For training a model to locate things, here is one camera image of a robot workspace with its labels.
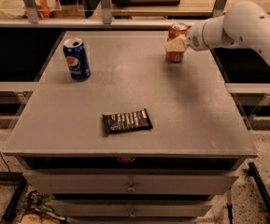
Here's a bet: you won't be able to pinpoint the blue pepsi can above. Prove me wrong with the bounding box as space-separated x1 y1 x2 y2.
63 38 91 81

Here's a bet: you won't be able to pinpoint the black cable on floor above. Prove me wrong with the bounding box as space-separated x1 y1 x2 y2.
0 123 17 189

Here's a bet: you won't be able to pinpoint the drawer with knob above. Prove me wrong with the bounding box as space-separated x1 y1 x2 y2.
51 200 212 217
23 170 238 195

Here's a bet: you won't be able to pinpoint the orange coke can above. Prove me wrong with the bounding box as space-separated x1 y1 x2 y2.
164 22 188 63

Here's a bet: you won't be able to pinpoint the black snack bar wrapper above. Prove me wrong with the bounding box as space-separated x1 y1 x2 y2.
102 108 153 134

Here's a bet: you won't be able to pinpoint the upper drawer with knob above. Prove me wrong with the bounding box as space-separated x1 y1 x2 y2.
23 170 238 195

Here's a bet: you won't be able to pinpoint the snack bags on floor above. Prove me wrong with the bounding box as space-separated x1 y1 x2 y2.
19 190 67 224

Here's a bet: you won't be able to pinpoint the red object inside cabinet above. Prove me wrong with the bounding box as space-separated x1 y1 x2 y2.
117 157 135 164

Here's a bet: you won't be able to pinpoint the lower drawer with knob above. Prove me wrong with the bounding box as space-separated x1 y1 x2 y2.
51 200 212 217

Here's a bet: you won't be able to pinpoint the white orange bag behind glass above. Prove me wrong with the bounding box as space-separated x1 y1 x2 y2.
0 0 59 19

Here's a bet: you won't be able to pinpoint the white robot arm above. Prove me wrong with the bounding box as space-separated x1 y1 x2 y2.
164 1 270 66

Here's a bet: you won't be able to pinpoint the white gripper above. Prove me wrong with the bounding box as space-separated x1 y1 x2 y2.
164 20 209 52

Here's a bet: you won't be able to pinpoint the grey drawer cabinet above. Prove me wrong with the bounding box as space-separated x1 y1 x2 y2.
6 31 257 224

